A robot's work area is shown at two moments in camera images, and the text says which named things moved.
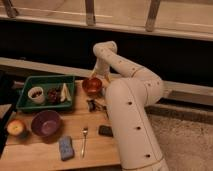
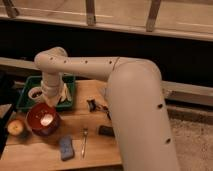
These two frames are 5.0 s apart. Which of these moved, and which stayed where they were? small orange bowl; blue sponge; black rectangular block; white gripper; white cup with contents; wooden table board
Moved: small orange bowl; white gripper
Stayed: wooden table board; black rectangular block; white cup with contents; blue sponge
